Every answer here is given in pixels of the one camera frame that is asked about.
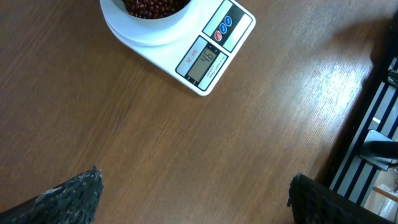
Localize white digital kitchen scale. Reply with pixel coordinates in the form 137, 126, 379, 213
100, 0, 256, 96

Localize white bowl on scale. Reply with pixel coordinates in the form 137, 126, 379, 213
111, 0, 196, 27

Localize red beans in bowl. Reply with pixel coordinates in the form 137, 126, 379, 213
122, 0, 190, 19

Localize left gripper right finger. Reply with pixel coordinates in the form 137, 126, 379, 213
287, 174, 392, 224

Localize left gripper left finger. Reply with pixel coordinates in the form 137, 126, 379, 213
1, 167, 104, 224

